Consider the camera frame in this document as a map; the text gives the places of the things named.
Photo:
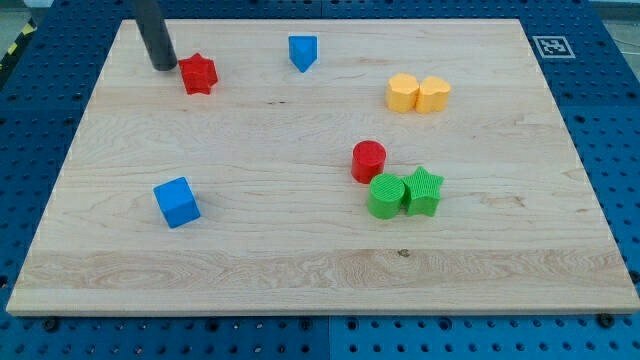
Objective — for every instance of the red star block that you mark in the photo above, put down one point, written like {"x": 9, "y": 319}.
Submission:
{"x": 198, "y": 73}

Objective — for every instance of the black bolt right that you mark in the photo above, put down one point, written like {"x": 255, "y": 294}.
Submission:
{"x": 605, "y": 320}

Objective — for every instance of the green star block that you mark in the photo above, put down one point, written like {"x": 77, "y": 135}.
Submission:
{"x": 422, "y": 192}

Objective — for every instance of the white fiducial marker tag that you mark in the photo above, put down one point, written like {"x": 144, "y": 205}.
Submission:
{"x": 553, "y": 47}

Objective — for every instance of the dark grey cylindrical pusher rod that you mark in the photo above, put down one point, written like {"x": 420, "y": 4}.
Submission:
{"x": 154, "y": 33}

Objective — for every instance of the light wooden board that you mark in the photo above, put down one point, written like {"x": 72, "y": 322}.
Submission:
{"x": 284, "y": 227}

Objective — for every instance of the yellow hexagon block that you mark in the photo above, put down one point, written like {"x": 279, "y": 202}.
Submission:
{"x": 401, "y": 92}

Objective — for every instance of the blue cube block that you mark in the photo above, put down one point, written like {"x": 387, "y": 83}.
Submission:
{"x": 176, "y": 202}

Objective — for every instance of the black bolt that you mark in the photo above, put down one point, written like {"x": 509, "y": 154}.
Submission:
{"x": 605, "y": 320}
{"x": 50, "y": 325}

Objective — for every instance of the blue pentagon arrow block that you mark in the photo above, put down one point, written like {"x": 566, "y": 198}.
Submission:
{"x": 303, "y": 51}

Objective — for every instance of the green cylinder block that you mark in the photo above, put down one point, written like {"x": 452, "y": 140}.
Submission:
{"x": 386, "y": 193}

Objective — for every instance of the yellow heart block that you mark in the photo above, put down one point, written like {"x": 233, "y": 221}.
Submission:
{"x": 433, "y": 95}

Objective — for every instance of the red cylinder block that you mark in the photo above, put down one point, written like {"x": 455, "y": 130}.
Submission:
{"x": 368, "y": 160}

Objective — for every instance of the black bolt left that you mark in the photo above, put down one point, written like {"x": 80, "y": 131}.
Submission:
{"x": 50, "y": 325}

